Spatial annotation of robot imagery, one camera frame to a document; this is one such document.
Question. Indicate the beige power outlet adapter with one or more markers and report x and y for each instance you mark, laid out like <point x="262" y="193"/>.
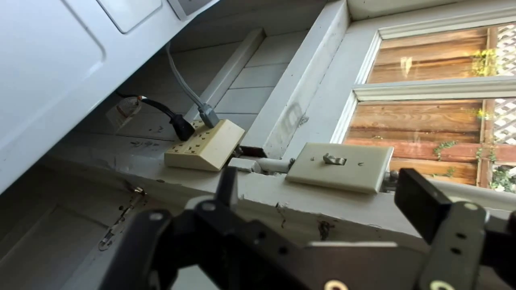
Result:
<point x="206" y="147"/>

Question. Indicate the beige light switch plate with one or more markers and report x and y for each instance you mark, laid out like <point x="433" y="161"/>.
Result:
<point x="343" y="166"/>

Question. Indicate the white wooden window frame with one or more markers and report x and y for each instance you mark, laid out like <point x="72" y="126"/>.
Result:
<point x="429" y="89"/>

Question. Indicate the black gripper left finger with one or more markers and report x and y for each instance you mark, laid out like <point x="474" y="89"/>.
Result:
<point x="154" y="242"/>

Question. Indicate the white wall plug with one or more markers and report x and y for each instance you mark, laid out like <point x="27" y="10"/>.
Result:
<point x="124" y="109"/>

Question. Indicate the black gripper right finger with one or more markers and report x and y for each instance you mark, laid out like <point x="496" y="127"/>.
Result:
<point x="456" y="242"/>

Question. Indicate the white top-load washing machine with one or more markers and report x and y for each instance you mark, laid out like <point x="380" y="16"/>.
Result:
<point x="48" y="69"/>

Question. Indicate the brown wooden garden fence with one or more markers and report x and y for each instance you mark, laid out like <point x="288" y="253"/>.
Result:
<point x="424" y="114"/>

